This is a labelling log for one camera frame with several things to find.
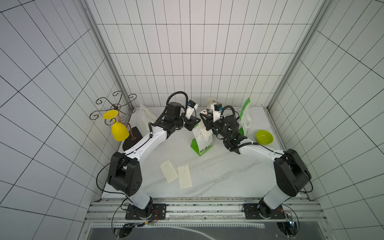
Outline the navy beige bag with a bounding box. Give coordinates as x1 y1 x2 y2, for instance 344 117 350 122
207 98 218 110

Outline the green white bag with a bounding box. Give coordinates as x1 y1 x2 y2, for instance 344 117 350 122
239 98 252 136
191 122 214 157

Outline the white paper bag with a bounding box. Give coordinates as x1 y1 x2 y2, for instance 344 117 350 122
136 105 157 136

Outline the cream receipt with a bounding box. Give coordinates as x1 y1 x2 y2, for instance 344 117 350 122
160 159 179 183
178 165 193 189
200 125 213 139

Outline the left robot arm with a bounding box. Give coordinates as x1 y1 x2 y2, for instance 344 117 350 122
107 100 201 211

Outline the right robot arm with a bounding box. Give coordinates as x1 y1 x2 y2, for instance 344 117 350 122
200 112 312 219

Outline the green bowl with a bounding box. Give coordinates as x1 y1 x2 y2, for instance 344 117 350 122
256 130 274 146

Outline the black oval stand base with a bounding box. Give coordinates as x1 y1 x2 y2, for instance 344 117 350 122
122 127 143 151

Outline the yellow cup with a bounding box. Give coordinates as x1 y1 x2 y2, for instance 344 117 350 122
111 122 130 142

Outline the yellow saucer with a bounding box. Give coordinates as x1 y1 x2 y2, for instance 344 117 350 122
103 110 119 120

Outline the black scroll metal stand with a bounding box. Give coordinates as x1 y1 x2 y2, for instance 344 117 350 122
89 91 137 126

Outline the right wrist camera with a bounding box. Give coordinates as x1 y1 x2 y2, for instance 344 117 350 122
211 103 223 122

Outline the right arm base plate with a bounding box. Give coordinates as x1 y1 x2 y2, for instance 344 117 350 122
242 203 287 220

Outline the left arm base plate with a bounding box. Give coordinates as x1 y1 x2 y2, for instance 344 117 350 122
125 204 167 221

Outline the aluminium rail frame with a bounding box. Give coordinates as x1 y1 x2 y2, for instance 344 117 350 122
81 197 335 240

